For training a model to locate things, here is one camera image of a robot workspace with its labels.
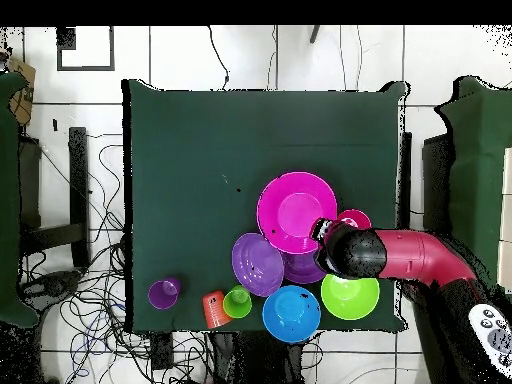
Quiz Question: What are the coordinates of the pink plastic bowl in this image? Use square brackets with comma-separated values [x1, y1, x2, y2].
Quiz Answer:
[256, 171, 338, 256]

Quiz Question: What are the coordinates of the purple plastic bowl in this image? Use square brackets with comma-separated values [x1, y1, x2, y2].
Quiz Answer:
[281, 250, 328, 285]
[231, 232, 286, 298]

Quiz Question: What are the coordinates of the orange plastic cup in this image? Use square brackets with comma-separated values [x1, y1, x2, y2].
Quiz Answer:
[201, 290, 234, 330]

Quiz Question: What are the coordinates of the red plastic bowl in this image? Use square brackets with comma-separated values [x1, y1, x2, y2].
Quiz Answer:
[336, 208, 373, 230]

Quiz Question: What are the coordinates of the green plastic bowl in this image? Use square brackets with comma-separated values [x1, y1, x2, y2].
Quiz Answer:
[320, 273, 381, 321]

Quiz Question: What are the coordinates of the blue deep plastic bowl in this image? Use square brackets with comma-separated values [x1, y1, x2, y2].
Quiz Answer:
[261, 284, 322, 344]

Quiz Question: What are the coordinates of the black upright bar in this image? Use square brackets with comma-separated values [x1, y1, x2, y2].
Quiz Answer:
[397, 131, 413, 233]

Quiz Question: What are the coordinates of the dark green tablecloth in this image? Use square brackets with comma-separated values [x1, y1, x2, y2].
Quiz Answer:
[121, 78, 409, 334]

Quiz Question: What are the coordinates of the green plastic cup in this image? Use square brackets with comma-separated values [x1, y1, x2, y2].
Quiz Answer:
[222, 284, 254, 320]

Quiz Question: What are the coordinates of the black box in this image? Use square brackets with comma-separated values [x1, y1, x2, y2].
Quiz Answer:
[421, 133, 453, 235]

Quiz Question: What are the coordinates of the green cloth covered table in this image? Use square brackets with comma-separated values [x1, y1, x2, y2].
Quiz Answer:
[0, 71, 41, 329]
[435, 75, 512, 289]

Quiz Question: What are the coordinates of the purple plastic cup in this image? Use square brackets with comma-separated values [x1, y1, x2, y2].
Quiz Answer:
[147, 276, 182, 311]

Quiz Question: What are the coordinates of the black power strip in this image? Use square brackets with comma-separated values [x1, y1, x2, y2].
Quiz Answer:
[150, 331, 174, 371]

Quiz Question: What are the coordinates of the black metal stand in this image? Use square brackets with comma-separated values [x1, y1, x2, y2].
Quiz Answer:
[19, 126, 91, 268]

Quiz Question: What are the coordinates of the black cabinet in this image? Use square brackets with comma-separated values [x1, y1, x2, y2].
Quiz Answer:
[17, 135, 42, 229]

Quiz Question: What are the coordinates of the brown cardboard box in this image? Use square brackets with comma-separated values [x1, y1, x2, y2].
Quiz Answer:
[7, 57, 37, 126]

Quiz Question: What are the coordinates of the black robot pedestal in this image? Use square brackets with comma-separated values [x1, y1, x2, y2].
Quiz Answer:
[207, 330, 321, 384]

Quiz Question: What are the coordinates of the black floor cable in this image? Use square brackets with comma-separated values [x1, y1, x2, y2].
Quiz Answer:
[206, 26, 231, 91]

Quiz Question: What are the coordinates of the black cable tangle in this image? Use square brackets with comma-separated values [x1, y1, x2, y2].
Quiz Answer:
[19, 133, 217, 384]

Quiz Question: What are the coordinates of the blue cable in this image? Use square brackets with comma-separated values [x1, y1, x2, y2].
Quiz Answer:
[69, 303, 125, 379]

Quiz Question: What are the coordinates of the dark pedestal leg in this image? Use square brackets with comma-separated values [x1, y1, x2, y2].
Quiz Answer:
[21, 269, 83, 299]

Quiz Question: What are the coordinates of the black square floor frame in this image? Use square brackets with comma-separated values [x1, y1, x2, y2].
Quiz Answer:
[55, 26, 116, 72]

